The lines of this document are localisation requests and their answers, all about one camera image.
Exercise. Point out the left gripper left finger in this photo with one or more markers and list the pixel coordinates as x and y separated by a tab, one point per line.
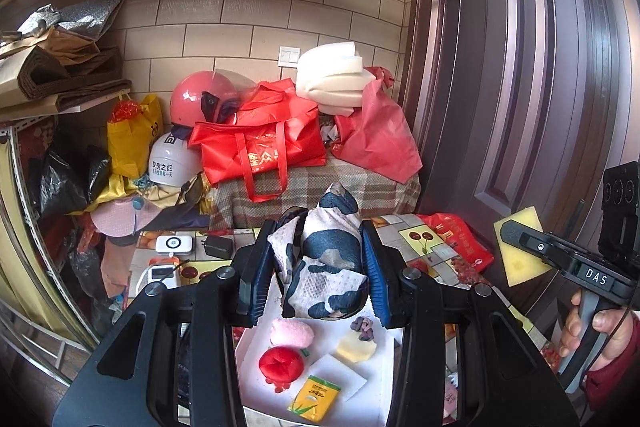
255	264

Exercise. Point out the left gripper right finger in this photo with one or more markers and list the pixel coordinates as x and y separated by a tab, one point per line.
383	264

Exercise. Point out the black white patterned scrunchie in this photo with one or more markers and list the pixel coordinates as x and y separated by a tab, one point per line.
318	253

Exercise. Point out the red sleeve forearm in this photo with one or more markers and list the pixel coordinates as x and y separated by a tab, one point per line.
600	384

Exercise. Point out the person's right hand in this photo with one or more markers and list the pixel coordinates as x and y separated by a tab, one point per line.
620	327

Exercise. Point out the black power adapter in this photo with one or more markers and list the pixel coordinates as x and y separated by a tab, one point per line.
219	247

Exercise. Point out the plaid covered box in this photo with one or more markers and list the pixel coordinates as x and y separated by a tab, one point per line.
228	207

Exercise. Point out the pink plush ball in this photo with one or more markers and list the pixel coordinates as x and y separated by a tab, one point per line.
291	333

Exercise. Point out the red plastic bag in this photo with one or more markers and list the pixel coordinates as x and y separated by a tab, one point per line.
456	234

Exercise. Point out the white power bank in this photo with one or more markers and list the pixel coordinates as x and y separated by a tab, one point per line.
166	273

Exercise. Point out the pale yellow round sponge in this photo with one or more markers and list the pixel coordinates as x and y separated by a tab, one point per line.
355	350

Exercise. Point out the red plush ball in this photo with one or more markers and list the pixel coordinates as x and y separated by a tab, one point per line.
281	366

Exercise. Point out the white shallow tray box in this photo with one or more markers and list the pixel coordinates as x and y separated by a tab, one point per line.
366	386

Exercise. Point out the white foam sheet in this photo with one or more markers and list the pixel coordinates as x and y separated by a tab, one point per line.
331	369

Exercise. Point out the pink red nonwoven bag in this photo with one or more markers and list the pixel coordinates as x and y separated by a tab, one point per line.
376	136

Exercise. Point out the white helmet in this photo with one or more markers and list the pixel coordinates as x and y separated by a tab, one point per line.
172	162

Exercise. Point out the pink sun hat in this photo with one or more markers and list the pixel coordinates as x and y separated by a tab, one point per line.
125	216

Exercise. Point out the red tote bag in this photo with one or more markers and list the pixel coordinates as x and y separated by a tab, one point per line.
272	131

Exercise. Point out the yellow tissue packet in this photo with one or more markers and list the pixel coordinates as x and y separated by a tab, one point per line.
314	399

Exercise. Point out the pink motorcycle helmet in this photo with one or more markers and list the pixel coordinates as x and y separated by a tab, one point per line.
203	97

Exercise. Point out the yellow shopping bag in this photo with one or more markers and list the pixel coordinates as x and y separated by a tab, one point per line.
132	128

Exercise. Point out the white foam roll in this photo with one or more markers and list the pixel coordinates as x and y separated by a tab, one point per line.
333	77

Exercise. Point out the black plastic bag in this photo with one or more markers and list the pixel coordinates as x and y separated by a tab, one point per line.
68	179

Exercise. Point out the metal shelf rack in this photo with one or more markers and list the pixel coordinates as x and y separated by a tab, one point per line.
40	319

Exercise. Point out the brown door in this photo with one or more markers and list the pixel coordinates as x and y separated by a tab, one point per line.
522	103

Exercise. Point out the folded cardboard stack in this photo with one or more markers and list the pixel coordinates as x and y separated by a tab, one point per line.
54	72

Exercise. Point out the silver foil bag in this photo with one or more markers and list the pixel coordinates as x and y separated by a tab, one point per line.
89	19

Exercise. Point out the white wireless charger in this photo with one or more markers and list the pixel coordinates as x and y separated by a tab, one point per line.
174	245

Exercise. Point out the white wall switch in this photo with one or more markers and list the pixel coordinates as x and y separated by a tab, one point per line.
288	56

